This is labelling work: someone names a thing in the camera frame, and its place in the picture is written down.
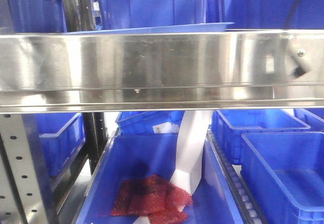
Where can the light blue plastic tray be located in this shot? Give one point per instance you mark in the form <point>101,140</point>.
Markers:
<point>188,28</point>

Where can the stainless steel shelf beam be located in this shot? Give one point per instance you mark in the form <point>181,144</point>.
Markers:
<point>108,72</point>

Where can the perforated metal shelf upright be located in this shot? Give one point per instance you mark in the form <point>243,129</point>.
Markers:
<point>26,160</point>

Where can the blue bin lower centre back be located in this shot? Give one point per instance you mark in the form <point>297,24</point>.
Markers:
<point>149,122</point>

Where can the white plastic strip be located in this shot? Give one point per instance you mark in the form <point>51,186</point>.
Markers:
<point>190,144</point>

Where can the blue bin with red mesh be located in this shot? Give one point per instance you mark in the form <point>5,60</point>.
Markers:
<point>140,156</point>

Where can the blue bin behind right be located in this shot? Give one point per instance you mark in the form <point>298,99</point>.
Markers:
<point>228,125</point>

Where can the blue bin lower left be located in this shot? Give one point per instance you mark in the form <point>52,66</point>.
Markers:
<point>60,135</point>

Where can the blue bin top centre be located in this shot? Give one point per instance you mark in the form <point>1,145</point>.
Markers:
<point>124,14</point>

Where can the blue bin top right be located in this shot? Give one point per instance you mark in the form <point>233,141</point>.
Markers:
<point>267,14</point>

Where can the blue bin lower right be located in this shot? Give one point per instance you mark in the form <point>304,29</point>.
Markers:
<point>284,172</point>

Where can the blue bin far right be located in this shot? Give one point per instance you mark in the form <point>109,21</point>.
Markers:
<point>312,117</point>

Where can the blue bin top left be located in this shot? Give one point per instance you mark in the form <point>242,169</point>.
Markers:
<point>38,16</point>

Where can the dark metal rack post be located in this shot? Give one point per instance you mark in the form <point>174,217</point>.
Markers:
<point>79,15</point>

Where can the roller conveyor rail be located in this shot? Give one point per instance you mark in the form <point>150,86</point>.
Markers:
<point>247,207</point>

